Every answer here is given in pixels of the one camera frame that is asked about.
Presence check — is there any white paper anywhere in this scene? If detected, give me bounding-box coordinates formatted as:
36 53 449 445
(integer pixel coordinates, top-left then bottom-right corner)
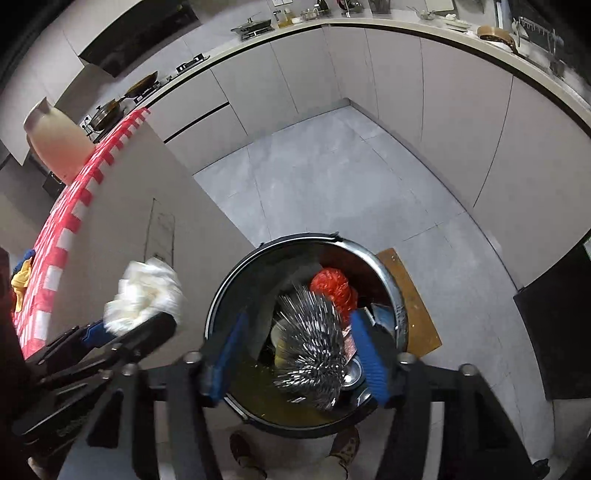
103 257 184 336

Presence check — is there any yellow cloth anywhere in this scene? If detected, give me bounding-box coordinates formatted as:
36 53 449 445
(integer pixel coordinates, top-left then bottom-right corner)
11 258 33 313

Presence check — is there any steel wool scrubber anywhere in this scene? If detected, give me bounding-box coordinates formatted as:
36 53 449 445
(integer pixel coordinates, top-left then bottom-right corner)
273 286 346 411

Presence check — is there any blue cloth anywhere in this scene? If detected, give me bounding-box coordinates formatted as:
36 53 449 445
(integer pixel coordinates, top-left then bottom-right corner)
12 249 36 275

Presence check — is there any black trash bucket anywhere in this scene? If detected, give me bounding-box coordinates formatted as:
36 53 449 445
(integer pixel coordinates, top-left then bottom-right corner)
204 233 408 439

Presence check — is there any person shoe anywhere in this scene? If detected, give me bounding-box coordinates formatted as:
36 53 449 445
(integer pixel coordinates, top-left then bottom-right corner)
329 427 361 470
229 431 267 480

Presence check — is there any wooden stool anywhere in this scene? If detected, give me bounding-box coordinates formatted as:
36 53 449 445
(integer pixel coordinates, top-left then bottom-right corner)
378 248 442 358

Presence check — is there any red white checkered tablecloth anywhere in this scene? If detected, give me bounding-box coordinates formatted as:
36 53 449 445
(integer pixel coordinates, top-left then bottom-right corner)
12 107 149 358

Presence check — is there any pink thermos jug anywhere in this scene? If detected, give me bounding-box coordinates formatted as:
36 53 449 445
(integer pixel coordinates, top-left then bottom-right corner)
23 97 95 185

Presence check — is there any black cooking pot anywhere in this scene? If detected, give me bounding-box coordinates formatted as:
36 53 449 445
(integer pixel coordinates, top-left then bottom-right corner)
90 98 123 132

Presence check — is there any frying pan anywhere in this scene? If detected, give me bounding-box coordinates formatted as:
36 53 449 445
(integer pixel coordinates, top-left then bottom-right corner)
123 71 158 99

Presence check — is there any black range hood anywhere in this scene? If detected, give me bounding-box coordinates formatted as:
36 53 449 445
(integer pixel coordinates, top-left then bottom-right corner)
79 1 201 78

